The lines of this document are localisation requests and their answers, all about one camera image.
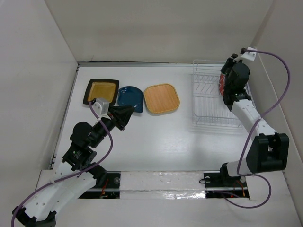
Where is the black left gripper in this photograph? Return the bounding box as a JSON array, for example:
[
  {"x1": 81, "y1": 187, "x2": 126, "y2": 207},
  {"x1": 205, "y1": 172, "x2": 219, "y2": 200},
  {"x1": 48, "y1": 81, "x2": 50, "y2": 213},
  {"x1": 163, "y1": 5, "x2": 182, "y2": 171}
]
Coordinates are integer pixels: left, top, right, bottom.
[{"x1": 90, "y1": 105, "x2": 135, "y2": 147}]

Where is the red teal round plate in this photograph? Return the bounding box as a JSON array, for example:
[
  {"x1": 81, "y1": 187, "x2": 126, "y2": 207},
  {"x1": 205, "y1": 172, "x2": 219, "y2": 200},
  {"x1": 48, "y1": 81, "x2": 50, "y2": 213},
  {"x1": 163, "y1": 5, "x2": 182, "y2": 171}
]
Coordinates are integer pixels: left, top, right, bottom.
[{"x1": 219, "y1": 73, "x2": 225, "y2": 96}]

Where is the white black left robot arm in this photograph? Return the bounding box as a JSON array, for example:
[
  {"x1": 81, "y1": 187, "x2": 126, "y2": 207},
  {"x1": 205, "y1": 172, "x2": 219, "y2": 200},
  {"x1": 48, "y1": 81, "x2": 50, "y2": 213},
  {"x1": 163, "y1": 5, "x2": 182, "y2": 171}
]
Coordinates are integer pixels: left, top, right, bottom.
[{"x1": 11, "y1": 104, "x2": 134, "y2": 227}]

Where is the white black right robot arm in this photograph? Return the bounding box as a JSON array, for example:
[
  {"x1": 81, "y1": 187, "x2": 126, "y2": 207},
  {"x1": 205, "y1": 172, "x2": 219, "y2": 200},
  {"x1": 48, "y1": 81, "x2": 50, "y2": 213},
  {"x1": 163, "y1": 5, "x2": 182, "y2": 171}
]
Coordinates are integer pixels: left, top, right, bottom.
[{"x1": 219, "y1": 54, "x2": 289, "y2": 186}]

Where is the dark blue heart-shaped plate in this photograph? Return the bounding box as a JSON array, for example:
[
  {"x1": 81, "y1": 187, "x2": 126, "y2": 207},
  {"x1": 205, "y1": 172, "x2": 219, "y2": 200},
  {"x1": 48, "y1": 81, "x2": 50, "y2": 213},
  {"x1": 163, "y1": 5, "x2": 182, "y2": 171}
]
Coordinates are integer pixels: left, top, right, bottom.
[{"x1": 117, "y1": 86, "x2": 144, "y2": 113}]

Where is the black yellow square plate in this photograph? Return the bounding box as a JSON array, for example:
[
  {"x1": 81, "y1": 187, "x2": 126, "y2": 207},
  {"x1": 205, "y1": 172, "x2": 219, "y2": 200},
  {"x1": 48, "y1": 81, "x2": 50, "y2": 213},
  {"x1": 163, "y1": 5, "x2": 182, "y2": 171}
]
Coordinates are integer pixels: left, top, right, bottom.
[{"x1": 83, "y1": 79, "x2": 119, "y2": 106}]

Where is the woven bamboo square tray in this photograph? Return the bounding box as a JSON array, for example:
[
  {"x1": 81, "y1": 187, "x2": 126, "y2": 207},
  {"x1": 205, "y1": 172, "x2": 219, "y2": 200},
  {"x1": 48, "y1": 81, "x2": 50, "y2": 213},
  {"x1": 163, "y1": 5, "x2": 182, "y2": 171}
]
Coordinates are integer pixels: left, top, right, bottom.
[{"x1": 143, "y1": 83, "x2": 180, "y2": 114}]

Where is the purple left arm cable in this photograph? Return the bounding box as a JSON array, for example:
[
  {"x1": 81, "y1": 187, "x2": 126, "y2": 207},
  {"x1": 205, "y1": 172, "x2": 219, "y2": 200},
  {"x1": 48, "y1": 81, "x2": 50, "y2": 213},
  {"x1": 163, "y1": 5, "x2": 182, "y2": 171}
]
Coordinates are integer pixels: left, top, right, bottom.
[{"x1": 11, "y1": 101, "x2": 114, "y2": 227}]

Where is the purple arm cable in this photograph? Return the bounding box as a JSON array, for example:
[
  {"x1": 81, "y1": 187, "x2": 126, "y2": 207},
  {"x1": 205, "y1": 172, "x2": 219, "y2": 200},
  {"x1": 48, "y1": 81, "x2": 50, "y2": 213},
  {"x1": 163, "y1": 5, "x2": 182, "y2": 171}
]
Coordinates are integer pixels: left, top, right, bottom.
[
  {"x1": 11, "y1": 101, "x2": 114, "y2": 227},
  {"x1": 221, "y1": 51, "x2": 291, "y2": 209}
]

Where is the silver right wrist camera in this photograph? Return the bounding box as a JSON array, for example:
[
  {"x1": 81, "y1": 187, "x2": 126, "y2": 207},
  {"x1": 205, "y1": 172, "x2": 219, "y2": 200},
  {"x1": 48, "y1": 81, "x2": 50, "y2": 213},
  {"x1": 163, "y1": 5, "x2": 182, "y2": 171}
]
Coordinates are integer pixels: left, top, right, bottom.
[{"x1": 233, "y1": 47, "x2": 257, "y2": 62}]

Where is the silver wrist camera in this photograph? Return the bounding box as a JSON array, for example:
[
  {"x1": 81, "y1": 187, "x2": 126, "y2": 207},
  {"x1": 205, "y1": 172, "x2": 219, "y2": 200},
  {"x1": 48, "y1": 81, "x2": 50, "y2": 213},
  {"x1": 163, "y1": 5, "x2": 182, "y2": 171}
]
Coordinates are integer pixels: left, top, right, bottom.
[
  {"x1": 89, "y1": 98, "x2": 110, "y2": 118},
  {"x1": 233, "y1": 47, "x2": 257, "y2": 62}
]

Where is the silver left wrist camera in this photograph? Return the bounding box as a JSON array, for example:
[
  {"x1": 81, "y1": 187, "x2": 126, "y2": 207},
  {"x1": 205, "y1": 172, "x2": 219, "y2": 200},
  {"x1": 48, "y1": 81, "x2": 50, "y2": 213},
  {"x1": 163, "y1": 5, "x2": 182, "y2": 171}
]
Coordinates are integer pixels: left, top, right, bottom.
[{"x1": 89, "y1": 98, "x2": 110, "y2": 118}]

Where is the white wire dish rack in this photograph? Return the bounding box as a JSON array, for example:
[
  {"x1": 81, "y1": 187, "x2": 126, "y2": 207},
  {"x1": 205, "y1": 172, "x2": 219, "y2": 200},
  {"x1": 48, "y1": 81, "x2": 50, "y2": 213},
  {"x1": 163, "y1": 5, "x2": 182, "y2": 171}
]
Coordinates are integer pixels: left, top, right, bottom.
[{"x1": 191, "y1": 59, "x2": 251, "y2": 128}]

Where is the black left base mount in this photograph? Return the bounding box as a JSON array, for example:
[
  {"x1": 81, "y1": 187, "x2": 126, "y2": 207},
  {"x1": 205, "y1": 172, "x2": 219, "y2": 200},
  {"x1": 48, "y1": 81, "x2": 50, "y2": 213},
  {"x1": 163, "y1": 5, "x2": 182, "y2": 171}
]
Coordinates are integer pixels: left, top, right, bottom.
[{"x1": 79, "y1": 172, "x2": 121, "y2": 199}]

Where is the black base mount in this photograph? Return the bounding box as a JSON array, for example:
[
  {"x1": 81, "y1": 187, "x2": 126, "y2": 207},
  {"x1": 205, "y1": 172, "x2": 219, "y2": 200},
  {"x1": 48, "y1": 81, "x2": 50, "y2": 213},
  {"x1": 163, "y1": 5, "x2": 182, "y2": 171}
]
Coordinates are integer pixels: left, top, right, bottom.
[
  {"x1": 199, "y1": 172, "x2": 250, "y2": 199},
  {"x1": 79, "y1": 172, "x2": 121, "y2": 199}
]

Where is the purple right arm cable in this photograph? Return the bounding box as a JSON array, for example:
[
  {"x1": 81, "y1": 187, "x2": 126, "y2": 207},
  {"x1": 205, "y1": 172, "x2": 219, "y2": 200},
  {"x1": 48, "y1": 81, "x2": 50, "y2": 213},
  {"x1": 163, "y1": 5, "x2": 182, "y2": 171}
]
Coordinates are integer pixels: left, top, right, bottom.
[{"x1": 221, "y1": 51, "x2": 291, "y2": 209}]

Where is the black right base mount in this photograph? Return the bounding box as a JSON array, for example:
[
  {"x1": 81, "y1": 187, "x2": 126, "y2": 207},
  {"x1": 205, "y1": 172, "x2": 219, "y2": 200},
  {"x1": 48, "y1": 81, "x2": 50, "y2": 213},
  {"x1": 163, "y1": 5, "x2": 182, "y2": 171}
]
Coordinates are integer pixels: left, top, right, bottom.
[{"x1": 199, "y1": 172, "x2": 250, "y2": 199}]

